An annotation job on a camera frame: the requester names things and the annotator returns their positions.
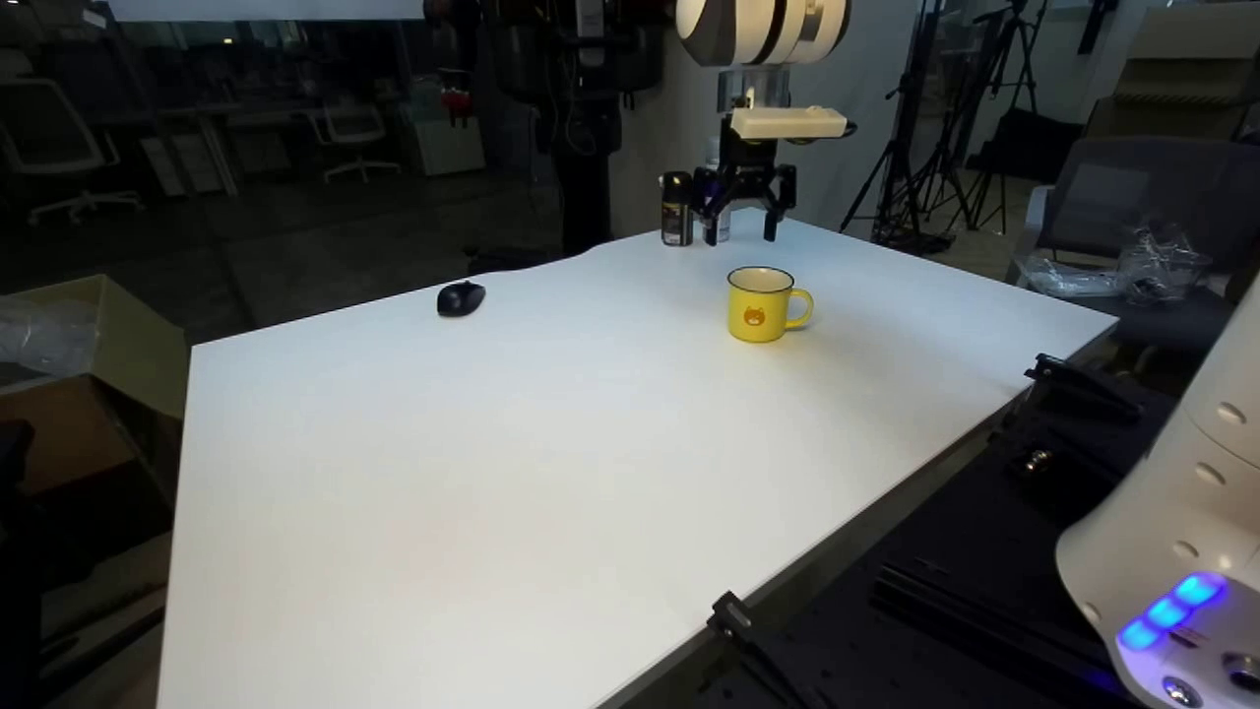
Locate white board panel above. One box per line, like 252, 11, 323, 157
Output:
107, 0, 435, 22

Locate black office chair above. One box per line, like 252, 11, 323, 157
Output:
1019, 134, 1260, 348

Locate black table clamp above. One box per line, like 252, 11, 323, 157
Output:
705, 585, 798, 709
1019, 351, 1149, 426

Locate yellow enamel cup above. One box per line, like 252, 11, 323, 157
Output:
723, 258, 819, 348

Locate dark metal can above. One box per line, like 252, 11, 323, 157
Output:
659, 168, 697, 250

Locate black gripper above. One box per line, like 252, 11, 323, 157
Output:
688, 124, 804, 250

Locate brown cardboard box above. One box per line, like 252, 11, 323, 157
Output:
0, 270, 188, 426

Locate beige wrist mount plate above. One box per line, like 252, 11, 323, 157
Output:
723, 101, 855, 147

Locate black computer mouse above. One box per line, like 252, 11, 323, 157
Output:
435, 274, 487, 321

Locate white office chair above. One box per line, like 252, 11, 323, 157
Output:
0, 76, 146, 228
311, 98, 410, 190

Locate black camera tripod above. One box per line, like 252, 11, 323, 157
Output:
839, 0, 1057, 254

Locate clear plastic bag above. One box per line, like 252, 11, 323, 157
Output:
1017, 216, 1210, 303

